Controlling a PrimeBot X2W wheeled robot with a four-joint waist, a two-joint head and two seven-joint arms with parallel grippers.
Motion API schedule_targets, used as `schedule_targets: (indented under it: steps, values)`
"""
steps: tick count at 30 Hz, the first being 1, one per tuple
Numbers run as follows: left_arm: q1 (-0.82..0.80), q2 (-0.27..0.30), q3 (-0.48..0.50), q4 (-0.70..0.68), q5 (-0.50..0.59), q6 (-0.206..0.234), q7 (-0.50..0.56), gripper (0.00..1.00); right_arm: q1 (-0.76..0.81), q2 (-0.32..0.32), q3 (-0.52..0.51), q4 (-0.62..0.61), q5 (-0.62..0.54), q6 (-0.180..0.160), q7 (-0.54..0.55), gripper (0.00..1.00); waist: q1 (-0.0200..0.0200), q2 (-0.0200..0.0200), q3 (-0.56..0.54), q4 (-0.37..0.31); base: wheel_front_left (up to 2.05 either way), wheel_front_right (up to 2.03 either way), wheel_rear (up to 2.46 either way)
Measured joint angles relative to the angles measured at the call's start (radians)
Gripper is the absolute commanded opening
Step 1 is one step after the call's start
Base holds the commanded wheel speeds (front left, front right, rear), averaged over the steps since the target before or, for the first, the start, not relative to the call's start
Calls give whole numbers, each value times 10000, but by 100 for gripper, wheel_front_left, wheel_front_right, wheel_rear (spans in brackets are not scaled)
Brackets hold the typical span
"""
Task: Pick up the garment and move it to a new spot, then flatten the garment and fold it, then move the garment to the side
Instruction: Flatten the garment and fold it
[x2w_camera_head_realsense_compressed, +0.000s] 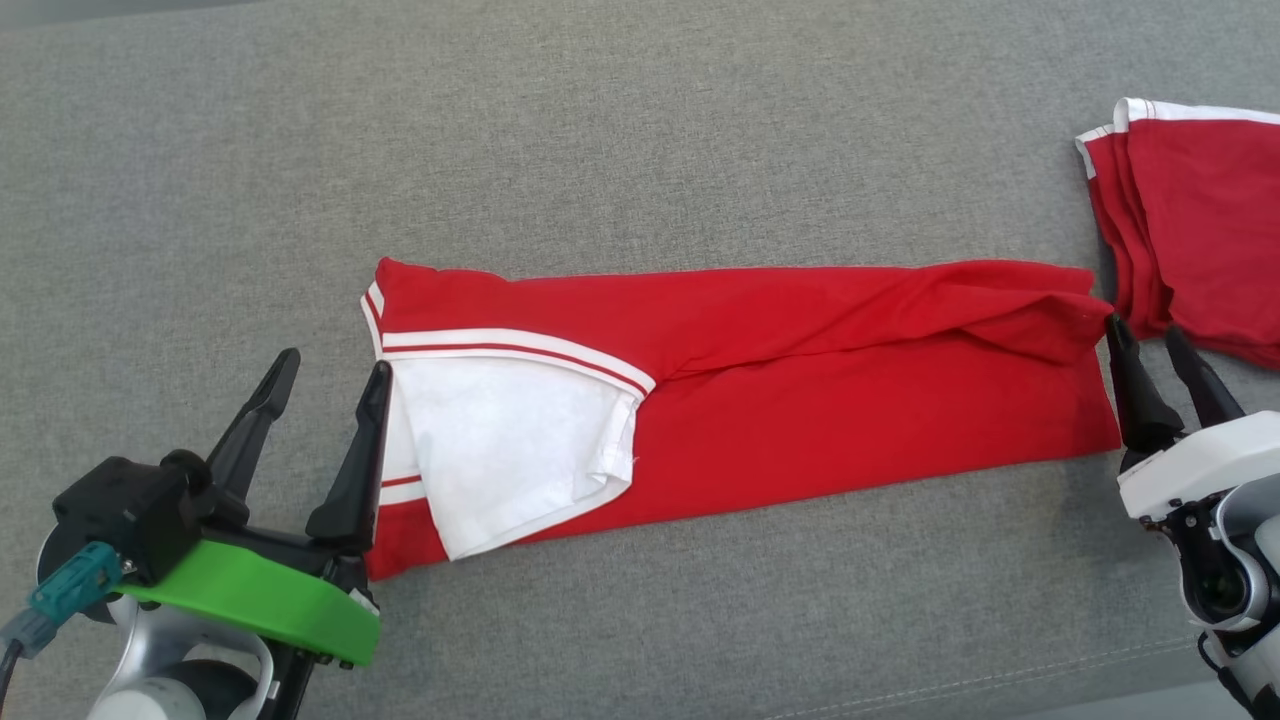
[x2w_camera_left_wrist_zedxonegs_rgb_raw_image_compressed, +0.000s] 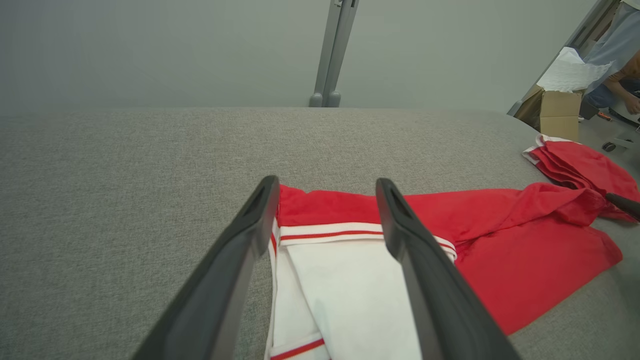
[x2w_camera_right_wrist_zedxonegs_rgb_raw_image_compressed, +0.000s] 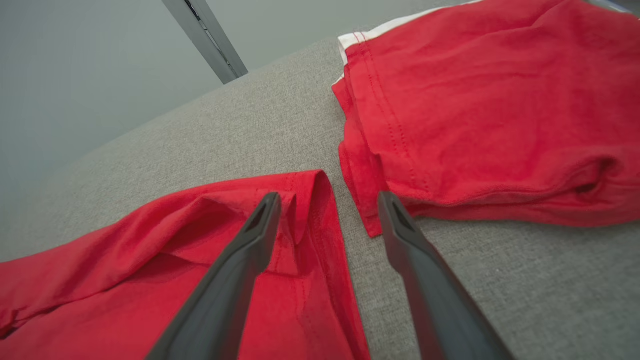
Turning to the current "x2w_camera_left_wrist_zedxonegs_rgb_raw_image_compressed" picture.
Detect white packing paper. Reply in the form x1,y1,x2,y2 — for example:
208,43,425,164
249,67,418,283
536,46,615,94

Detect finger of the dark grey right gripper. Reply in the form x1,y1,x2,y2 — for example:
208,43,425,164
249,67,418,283
606,192,640,221

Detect brown cardboard box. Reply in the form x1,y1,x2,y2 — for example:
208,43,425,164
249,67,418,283
514,84,584,144

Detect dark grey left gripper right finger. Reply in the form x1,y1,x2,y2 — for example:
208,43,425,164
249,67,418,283
375,177,521,360

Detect grey double partition post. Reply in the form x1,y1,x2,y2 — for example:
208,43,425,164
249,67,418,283
308,0,361,109

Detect red and white jersey shirt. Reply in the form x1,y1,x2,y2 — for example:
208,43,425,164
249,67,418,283
264,182,625,360

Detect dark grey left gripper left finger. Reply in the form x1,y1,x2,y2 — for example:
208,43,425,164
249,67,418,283
132,174,281,360

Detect white office chair base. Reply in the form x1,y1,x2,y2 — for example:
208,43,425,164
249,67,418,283
601,106,640,153

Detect red shorts with Bulls print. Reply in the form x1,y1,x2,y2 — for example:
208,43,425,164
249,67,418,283
522,133,640,223

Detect person in grey shirt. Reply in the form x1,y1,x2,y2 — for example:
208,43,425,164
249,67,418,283
580,0,640,121

